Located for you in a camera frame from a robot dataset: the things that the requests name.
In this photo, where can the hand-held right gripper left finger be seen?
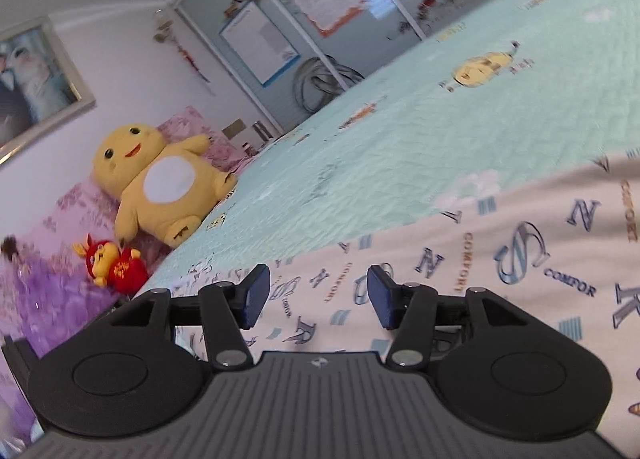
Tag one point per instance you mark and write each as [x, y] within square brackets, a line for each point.
[257, 296]

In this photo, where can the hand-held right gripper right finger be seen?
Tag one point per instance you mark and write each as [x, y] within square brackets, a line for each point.
[380, 296]

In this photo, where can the letter print pants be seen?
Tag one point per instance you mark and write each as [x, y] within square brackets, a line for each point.
[500, 259]

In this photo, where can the red plush toy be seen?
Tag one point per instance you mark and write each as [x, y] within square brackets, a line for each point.
[115, 266]

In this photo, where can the yellow plush toy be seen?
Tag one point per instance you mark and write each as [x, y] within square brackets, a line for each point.
[165, 179]

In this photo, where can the pink floral pillow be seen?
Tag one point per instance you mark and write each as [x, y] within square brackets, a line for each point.
[75, 209]

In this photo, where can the purple ruffled pillow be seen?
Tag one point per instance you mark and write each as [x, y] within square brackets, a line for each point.
[55, 299]

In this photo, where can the blue framed poster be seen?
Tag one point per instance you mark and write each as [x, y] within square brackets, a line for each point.
[260, 41]

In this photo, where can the sliding door wardrobe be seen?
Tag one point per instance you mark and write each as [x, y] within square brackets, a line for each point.
[360, 39]

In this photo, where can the framed photo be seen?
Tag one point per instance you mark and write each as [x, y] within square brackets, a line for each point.
[35, 84]

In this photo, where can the wall socket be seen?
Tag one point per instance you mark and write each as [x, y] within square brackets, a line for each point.
[233, 129]

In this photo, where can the red wall ornament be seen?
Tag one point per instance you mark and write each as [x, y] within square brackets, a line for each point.
[182, 49]

